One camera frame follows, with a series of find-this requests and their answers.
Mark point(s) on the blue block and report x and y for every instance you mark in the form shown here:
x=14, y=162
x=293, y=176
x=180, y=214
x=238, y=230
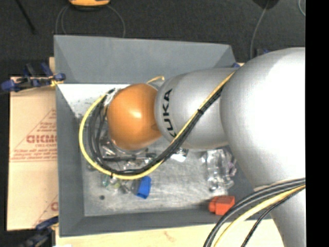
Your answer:
x=144, y=187

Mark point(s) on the grey metal bin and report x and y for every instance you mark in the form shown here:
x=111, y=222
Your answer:
x=144, y=60

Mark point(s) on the orange-red block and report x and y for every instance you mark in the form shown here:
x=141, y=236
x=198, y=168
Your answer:
x=222, y=204

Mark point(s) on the clear plastic bottle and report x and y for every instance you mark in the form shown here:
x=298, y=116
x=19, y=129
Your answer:
x=218, y=167

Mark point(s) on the small clear plastic piece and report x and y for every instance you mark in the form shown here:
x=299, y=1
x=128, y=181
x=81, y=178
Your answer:
x=180, y=156

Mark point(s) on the brown cardboard board red print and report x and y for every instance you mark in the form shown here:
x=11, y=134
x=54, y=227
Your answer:
x=30, y=127

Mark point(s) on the clear glass thing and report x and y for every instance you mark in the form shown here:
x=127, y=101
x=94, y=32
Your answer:
x=115, y=183

